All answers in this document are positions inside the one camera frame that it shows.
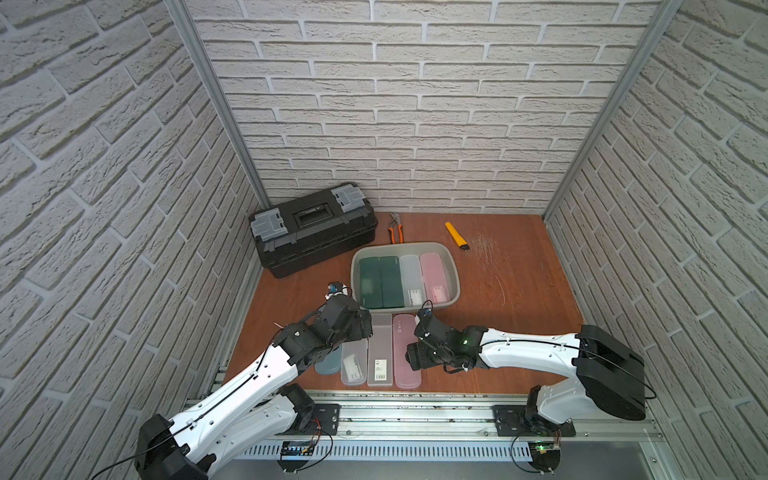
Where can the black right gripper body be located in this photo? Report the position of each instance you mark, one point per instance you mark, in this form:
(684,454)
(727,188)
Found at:
(423,357)

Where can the dark green pencil case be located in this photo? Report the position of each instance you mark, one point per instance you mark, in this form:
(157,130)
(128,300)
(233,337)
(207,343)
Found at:
(391,282)
(370,283)

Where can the aluminium corner post left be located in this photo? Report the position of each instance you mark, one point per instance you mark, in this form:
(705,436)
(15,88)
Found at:
(194,44)

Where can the clear pencil case with label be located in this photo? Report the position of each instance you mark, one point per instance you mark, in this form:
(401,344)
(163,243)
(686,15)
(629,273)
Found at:
(354,356)

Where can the clear pencil case with barcode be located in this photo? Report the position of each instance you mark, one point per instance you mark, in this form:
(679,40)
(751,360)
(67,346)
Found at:
(380,352)

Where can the grey-green storage tray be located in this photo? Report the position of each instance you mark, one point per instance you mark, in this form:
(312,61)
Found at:
(417,248)

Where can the left control circuit board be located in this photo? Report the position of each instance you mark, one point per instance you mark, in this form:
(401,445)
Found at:
(295,450)

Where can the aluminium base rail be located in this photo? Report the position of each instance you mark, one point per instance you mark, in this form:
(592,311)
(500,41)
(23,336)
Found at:
(421,427)

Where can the aluminium corner post right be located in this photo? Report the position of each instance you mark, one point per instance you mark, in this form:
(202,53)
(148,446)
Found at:
(663,16)

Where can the black plastic toolbox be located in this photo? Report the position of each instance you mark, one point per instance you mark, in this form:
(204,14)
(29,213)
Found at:
(303,232)

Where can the clear frosted pencil case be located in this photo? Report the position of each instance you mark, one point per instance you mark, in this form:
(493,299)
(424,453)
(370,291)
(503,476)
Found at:
(412,281)

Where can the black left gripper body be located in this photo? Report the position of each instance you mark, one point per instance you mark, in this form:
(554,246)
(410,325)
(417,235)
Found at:
(358,321)

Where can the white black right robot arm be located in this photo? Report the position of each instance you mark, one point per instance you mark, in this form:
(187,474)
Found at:
(600,373)

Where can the orange-handled pliers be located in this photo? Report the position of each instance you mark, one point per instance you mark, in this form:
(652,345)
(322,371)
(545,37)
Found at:
(395,229)

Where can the aluminium corner post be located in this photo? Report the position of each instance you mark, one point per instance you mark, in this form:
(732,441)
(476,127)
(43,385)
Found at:
(194,44)
(663,16)

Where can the control circuit board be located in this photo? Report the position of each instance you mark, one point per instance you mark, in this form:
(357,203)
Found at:
(295,450)
(545,457)

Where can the blue-grey pencil case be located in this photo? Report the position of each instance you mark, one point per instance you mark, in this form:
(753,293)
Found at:
(331,364)

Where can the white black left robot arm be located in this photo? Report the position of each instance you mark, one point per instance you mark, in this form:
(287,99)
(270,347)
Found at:
(263,400)

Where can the right control circuit board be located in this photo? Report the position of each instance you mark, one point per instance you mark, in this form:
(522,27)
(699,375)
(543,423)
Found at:
(545,457)

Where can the yellow utility knife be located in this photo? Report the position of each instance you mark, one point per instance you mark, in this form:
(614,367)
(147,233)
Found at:
(458,239)

